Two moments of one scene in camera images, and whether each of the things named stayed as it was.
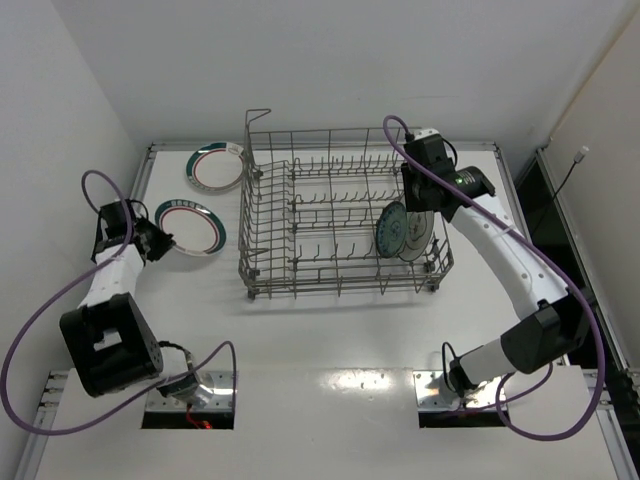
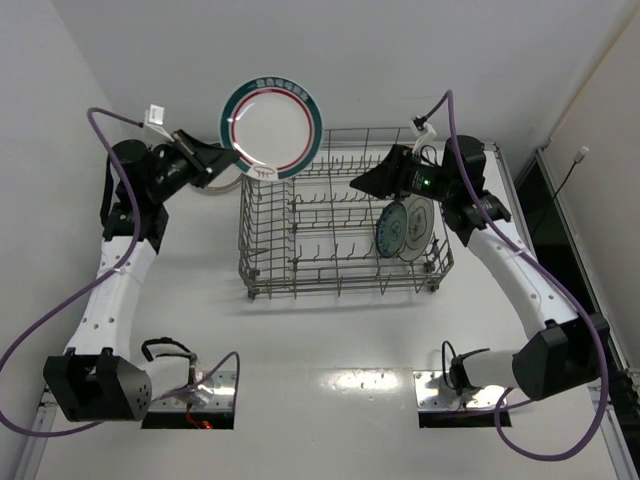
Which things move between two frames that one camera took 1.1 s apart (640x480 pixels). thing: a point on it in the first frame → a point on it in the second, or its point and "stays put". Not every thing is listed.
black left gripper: (157, 240) → (192, 155)
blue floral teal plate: (391, 229) stays put
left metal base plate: (222, 399) stays put
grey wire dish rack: (323, 213) stays put
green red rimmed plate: (196, 230) → (273, 125)
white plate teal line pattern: (420, 226) stays put
